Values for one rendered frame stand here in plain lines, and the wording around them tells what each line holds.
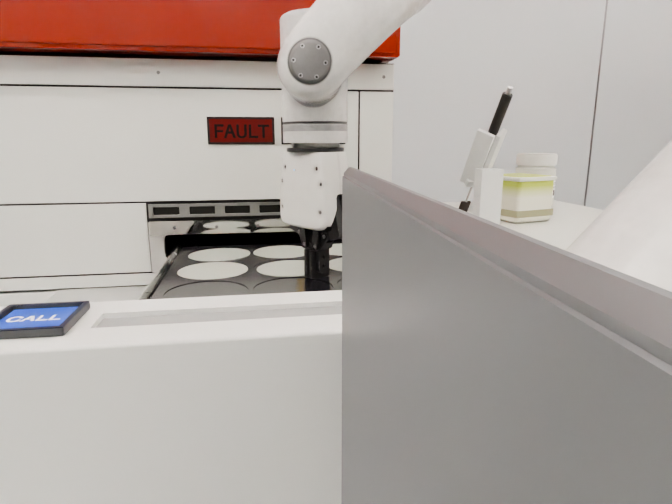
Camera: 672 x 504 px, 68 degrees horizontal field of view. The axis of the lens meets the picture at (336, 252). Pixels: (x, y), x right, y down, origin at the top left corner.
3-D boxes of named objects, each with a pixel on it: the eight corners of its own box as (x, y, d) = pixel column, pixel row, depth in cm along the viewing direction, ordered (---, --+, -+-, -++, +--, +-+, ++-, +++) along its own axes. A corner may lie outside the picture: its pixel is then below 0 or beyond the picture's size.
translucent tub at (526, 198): (480, 217, 79) (483, 173, 77) (516, 214, 82) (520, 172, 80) (516, 224, 72) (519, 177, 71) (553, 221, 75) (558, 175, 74)
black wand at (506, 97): (518, 90, 57) (514, 84, 57) (506, 90, 56) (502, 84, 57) (467, 217, 71) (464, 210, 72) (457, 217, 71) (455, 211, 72)
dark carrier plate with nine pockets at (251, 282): (183, 250, 88) (183, 246, 88) (373, 243, 94) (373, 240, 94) (142, 316, 55) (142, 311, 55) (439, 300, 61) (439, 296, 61)
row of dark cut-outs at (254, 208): (149, 217, 91) (148, 204, 90) (385, 212, 97) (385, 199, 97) (148, 218, 90) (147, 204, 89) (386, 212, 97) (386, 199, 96)
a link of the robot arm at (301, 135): (267, 124, 65) (268, 147, 66) (309, 122, 59) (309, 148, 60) (317, 125, 71) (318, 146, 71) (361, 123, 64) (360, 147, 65)
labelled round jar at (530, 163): (505, 203, 96) (509, 152, 94) (539, 202, 97) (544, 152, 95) (525, 208, 89) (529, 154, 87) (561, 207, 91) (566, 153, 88)
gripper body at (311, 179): (269, 140, 67) (272, 224, 69) (317, 140, 59) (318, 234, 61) (313, 140, 71) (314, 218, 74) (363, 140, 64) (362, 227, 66)
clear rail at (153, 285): (175, 252, 89) (175, 244, 89) (183, 251, 89) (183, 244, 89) (124, 327, 53) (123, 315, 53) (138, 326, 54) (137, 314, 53)
